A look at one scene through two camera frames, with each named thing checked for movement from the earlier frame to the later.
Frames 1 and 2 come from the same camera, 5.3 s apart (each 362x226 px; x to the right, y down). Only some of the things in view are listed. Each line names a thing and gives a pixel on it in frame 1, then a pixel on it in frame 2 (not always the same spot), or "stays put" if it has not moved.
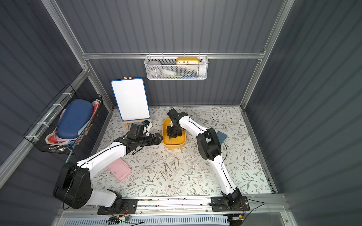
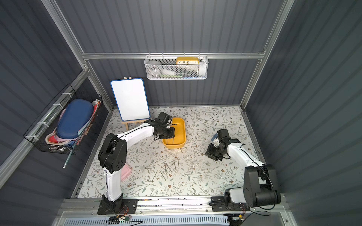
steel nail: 162,175 stays put
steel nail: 166,164 stays put
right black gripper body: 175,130 -> 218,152
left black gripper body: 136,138 -> 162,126
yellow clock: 187,60 stays put
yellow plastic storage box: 177,142 stays put
